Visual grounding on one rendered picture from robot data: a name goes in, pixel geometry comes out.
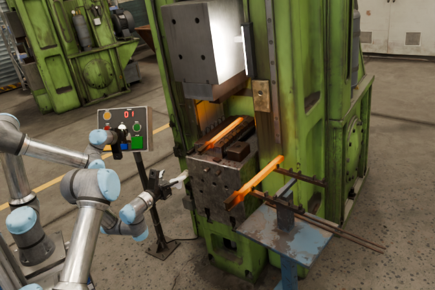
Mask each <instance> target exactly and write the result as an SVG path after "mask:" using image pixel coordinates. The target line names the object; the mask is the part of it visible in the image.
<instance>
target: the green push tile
mask: <svg viewBox="0 0 435 290"><path fill-rule="evenodd" d="M131 140H132V143H131V149H143V137H132V138H131Z"/></svg>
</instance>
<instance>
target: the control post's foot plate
mask: <svg viewBox="0 0 435 290"><path fill-rule="evenodd" d="M164 237H165V240H166V242H169V241H171V240H173V239H171V238H169V237H168V236H164ZM166 242H165V241H164V240H162V244H163V247H164V248H162V245H161V242H160V241H158V239H157V240H156V241H155V242H154V243H152V244H151V245H150V246H149V247H148V248H147V249H146V250H145V253H147V254H149V255H152V256H153V257H154V258H158V259H160V260H162V261H164V260H165V259H167V257H169V255H171V254H172V253H173V252H174V250H175V249H176V248H178V246H179V245H180V244H181V242H180V241H176V240H175V241H171V242H169V243H166Z"/></svg>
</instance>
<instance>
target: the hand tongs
mask: <svg viewBox="0 0 435 290"><path fill-rule="evenodd" d="M265 204H266V205H267V206H270V207H272V208H275V209H276V205H271V204H270V203H269V202H268V201H267V202H266V203H265ZM294 215H295V217H296V218H299V219H301V220H304V221H306V222H308V223H310V224H313V225H315V226H318V227H320V228H322V229H324V230H327V231H329V232H332V233H334V234H336V235H338V236H341V237H343V238H346V239H347V240H350V241H352V242H355V243H357V244H359V245H362V246H364V247H366V248H369V249H371V250H373V251H375V252H378V253H380V254H384V252H383V251H380V250H378V249H376V248H373V247H371V246H369V245H366V244H364V243H361V242H360V241H357V240H355V239H352V238H349V237H347V236H345V235H343V234H340V233H338V232H335V231H334V230H331V229H328V228H326V227H323V226H322V225H319V224H317V223H314V222H312V221H310V220H308V219H305V218H303V217H300V216H298V215H296V214H294ZM303 216H305V217H307V218H310V219H312V220H315V221H318V222H319V223H322V224H324V225H327V226H329V227H331V228H334V229H336V230H339V231H341V232H343V233H346V234H348V235H351V236H353V237H355V238H358V239H360V240H363V241H365V242H367V243H370V244H372V245H375V246H377V247H379V248H382V249H384V250H386V247H384V246H382V245H379V244H377V243H374V242H372V241H370V240H367V239H365V238H362V237H360V236H357V235H355V234H352V233H351V232H348V231H345V230H343V229H340V228H338V227H335V226H333V225H330V224H329V223H326V222H323V221H321V220H319V219H316V218H314V217H311V216H309V215H307V214H304V215H303Z"/></svg>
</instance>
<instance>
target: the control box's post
mask: <svg viewBox="0 0 435 290"><path fill-rule="evenodd" d="M133 156H134V158H135V162H136V164H137V168H138V171H139V175H140V180H141V182H142V186H143V189H144V191H146V190H147V189H148V178H147V175H146V171H145V168H144V164H143V161H142V156H141V153H140V152H133ZM150 214H151V218H152V220H153V224H158V222H159V218H158V215H157V211H156V208H155V206H153V207H151V208H150ZM154 227H155V231H156V234H157V238H158V241H160V242H161V245H162V248H164V247H163V244H162V240H164V236H163V234H162V229H161V225H160V224H158V225H157V226H154Z"/></svg>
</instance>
